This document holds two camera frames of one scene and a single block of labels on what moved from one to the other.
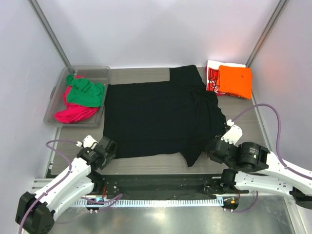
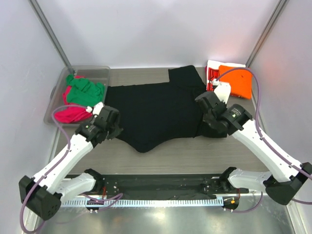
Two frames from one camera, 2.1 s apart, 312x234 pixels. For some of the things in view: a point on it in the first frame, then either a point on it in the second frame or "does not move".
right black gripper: (219, 137) to (204, 118)
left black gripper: (110, 156) to (117, 131)
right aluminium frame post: (265, 33) does not move
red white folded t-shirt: (211, 73) does not move
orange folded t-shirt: (236, 81) does not move
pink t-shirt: (74, 112) does not move
